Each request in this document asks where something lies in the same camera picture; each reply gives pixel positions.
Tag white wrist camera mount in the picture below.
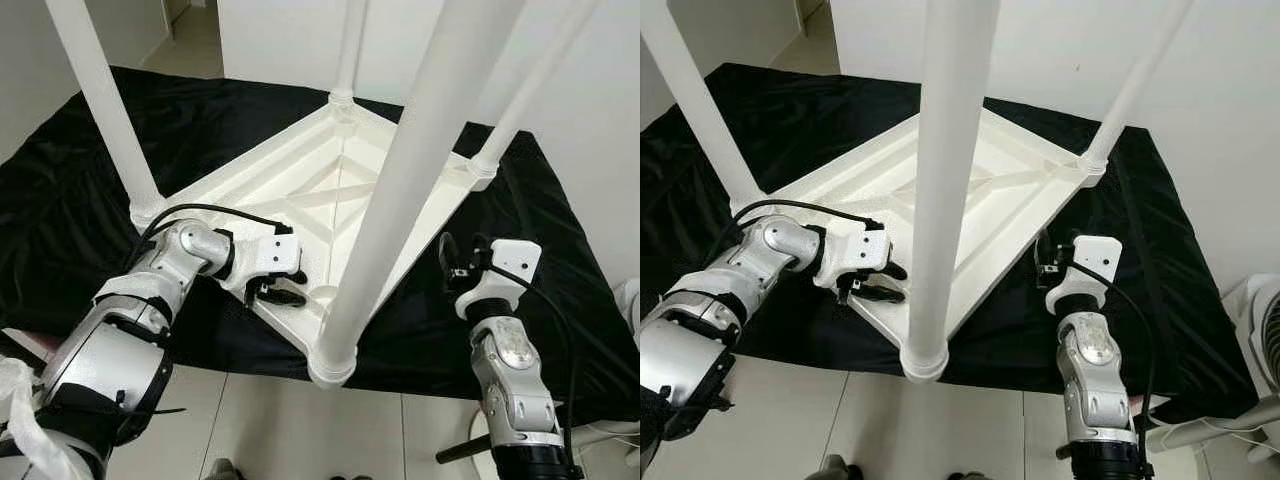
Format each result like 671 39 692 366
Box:
815 225 891 296
1045 235 1123 316
455 238 543 319
225 225 303 301

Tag black table cloth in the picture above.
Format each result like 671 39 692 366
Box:
640 62 1256 421
0 65 641 421

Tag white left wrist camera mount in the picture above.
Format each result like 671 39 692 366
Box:
225 225 303 301
815 225 891 296

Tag white plastic table top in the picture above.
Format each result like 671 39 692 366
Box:
130 95 498 389
740 100 1109 383

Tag white plastic table leg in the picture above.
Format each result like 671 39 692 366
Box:
900 0 1001 383
308 0 528 389
640 0 766 216
333 0 369 106
1078 0 1196 186
468 0 601 191
45 0 166 226

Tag white floor fan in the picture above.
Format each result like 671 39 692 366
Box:
1240 275 1280 466
615 280 641 331

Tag red table edge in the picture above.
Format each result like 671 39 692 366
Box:
0 330 61 361

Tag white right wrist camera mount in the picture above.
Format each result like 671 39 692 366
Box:
455 238 543 319
1045 235 1123 316

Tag grey metal tube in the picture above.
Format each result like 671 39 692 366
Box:
1145 405 1280 451
570 420 641 446

